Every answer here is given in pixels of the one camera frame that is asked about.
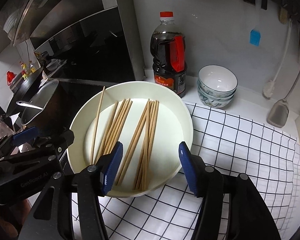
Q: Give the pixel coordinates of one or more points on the black frying pan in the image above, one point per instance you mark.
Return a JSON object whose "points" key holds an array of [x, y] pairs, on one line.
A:
{"points": [[25, 92]]}

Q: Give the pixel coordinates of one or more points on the steel saucepan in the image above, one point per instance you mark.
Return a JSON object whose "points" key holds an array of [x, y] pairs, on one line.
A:
{"points": [[47, 110]]}

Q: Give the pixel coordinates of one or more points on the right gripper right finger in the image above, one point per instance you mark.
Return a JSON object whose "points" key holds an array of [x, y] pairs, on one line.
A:
{"points": [[208, 183]]}

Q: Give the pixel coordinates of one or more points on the middle floral ceramic bowl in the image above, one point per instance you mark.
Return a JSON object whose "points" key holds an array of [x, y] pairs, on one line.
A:
{"points": [[219, 97]]}

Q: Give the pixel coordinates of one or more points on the metal spatula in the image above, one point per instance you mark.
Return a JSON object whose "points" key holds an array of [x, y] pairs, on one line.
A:
{"points": [[279, 112]]}

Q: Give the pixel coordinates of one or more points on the top floral ceramic bowl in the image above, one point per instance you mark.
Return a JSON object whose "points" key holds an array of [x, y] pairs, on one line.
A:
{"points": [[216, 79]]}

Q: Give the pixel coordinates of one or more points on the black range hood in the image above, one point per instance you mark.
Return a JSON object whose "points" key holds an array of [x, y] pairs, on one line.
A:
{"points": [[41, 20]]}

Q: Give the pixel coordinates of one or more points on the large white round bowl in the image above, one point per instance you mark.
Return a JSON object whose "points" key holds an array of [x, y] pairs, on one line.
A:
{"points": [[173, 125]]}

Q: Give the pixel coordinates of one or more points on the blue silicone spatula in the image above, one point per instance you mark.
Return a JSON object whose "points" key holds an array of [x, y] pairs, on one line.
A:
{"points": [[255, 34]]}

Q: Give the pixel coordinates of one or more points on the wooden chopstick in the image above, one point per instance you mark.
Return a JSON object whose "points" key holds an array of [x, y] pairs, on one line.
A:
{"points": [[119, 125], [131, 148], [106, 130], [138, 177], [143, 186], [111, 126], [146, 141], [95, 126]]}

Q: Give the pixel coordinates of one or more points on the black gas stove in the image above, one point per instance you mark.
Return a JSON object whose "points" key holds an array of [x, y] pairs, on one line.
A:
{"points": [[57, 188]]}

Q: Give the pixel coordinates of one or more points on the bottom floral ceramic bowl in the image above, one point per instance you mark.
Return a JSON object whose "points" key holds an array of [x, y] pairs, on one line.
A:
{"points": [[211, 101]]}

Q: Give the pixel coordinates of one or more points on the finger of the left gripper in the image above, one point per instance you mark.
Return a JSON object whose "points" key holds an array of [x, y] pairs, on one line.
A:
{"points": [[27, 134], [6, 146]]}

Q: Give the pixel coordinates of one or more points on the floral ceramic bowl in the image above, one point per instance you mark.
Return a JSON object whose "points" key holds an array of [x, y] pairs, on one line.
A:
{"points": [[216, 79], [219, 97], [211, 101]]}

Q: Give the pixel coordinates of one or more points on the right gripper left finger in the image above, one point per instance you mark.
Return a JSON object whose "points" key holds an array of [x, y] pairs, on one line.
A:
{"points": [[93, 182]]}

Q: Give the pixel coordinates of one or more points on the white black checkered cloth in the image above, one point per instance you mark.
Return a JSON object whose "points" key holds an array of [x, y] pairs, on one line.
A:
{"points": [[232, 145]]}

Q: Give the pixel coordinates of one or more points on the dark soy sauce bottle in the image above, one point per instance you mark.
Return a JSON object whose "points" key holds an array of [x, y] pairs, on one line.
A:
{"points": [[167, 47]]}

